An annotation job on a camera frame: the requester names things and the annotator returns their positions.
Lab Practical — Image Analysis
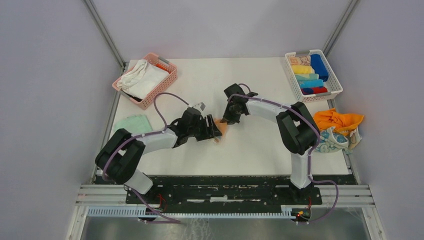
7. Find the patterned white blue towel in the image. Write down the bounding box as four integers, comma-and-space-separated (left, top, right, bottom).
314, 126, 362, 155

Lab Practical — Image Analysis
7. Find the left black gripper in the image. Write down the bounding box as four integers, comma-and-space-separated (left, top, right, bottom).
188, 114, 222, 141

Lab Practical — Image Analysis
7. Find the red item in basket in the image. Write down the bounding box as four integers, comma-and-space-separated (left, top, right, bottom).
155, 63, 169, 72

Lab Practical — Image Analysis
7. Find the orange polka dot towel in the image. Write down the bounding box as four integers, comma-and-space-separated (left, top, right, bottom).
213, 118, 228, 144

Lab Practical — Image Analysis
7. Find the yellow rolled towel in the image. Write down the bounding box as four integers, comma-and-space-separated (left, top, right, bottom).
291, 65, 315, 75

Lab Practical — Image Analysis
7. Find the teal rolled towel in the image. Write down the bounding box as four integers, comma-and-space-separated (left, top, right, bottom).
294, 73, 319, 82

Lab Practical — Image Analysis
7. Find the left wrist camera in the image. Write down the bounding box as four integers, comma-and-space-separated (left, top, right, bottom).
192, 102, 206, 113

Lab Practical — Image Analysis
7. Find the dark blue rolled towel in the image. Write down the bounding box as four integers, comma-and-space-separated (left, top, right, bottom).
310, 54, 329, 82

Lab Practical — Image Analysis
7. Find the red blue rolled towel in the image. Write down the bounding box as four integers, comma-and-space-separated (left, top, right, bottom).
301, 86, 328, 95

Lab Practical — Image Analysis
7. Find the white cloth in basket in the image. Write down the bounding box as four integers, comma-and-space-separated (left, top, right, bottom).
116, 59, 169, 99

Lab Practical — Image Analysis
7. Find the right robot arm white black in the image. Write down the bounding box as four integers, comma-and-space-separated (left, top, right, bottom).
220, 83, 320, 204

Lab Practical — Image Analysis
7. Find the bright orange towel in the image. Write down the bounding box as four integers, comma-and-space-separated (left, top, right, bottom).
313, 108, 365, 136

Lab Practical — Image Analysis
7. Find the white slotted cable duct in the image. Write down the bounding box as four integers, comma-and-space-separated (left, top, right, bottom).
87, 206, 295, 220

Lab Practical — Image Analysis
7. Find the beige printed rolled towel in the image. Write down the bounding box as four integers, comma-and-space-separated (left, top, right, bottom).
288, 55, 311, 66

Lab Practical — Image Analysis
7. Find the white plastic basket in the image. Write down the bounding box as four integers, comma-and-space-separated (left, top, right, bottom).
283, 49, 344, 103

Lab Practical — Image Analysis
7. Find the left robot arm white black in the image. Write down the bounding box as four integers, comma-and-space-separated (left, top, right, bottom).
95, 107, 223, 204

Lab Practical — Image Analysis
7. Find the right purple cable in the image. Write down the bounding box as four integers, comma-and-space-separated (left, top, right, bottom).
226, 83, 340, 225

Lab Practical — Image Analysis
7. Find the light blue rolled towel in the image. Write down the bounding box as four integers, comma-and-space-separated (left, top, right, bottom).
298, 79, 324, 89

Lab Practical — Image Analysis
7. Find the mint green folded towel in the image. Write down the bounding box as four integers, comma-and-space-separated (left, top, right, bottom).
112, 114, 153, 134

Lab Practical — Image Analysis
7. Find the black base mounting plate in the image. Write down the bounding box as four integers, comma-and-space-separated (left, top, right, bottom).
94, 174, 323, 215

